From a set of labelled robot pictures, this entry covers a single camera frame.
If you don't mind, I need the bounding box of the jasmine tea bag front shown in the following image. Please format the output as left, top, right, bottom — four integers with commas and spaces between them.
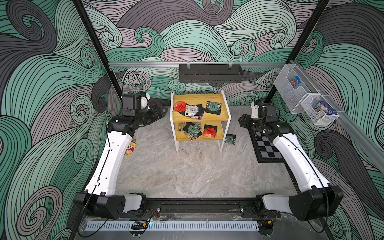
225, 134, 236, 145

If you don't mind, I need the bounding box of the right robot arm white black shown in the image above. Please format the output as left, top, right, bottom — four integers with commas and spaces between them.
239, 114, 344, 221

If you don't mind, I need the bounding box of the aluminium rail wall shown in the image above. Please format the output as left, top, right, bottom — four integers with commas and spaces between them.
290, 60, 384, 173
109, 61, 285, 69

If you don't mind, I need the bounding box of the orange floral tea bag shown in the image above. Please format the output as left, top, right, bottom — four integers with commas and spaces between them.
185, 105, 205, 121

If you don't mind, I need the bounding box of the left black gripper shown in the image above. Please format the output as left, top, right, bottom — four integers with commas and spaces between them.
134, 104, 168, 127

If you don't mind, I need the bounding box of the aluminium rail back wall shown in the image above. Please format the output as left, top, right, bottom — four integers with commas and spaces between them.
109, 61, 285, 69

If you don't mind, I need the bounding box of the red beige packet on floor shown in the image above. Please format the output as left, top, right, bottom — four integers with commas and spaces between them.
125, 139, 138, 157

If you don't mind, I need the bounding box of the jasmine tea bag lower shelf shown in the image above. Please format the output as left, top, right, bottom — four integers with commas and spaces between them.
178, 122, 203, 141

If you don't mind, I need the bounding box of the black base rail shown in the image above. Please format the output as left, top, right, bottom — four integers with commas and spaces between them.
132, 195, 291, 218

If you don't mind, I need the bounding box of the red tea bag lower shelf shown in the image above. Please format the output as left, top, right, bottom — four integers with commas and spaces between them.
203, 124, 218, 138

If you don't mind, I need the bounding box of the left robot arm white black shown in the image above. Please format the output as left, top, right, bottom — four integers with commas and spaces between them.
73, 104, 168, 220

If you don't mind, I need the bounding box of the clear bin lower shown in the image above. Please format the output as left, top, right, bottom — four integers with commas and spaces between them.
301, 94, 339, 126

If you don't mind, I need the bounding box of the red tea bag shelf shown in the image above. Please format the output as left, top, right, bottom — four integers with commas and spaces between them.
173, 101, 187, 115
203, 124, 218, 138

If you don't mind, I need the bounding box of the white wooden two-tier shelf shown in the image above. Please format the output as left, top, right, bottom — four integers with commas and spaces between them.
170, 91, 232, 153

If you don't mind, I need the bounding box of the white slotted cable duct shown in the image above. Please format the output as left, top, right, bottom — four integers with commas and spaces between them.
83, 221, 259, 232

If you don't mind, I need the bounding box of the clear bin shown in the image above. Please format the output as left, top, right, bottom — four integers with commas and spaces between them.
274, 64, 310, 114
301, 94, 339, 126

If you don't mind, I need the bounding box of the black perforated wall tray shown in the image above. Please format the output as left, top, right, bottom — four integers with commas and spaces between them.
179, 65, 244, 86

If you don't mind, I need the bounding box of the aluminium rail right wall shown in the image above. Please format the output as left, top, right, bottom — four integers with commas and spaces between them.
290, 60, 384, 173

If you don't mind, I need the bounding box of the blue white box in bin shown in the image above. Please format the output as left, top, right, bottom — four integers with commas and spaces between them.
314, 101, 337, 115

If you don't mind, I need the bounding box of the clear bin upper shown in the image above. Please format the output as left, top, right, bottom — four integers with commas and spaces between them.
274, 64, 310, 114

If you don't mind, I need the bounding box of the red tea bag top shelf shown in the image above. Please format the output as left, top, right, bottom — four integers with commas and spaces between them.
173, 101, 187, 115

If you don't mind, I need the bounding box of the red blue item in bin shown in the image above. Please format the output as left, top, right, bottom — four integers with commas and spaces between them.
290, 76, 302, 89

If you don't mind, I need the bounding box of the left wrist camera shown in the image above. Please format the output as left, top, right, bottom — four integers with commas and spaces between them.
121, 91, 150, 117

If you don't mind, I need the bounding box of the checkered black chessboard mat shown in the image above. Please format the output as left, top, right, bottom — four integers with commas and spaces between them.
248, 129, 286, 164

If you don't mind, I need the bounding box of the jasmine tea bag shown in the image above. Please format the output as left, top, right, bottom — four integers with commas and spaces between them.
205, 101, 222, 115
225, 134, 236, 145

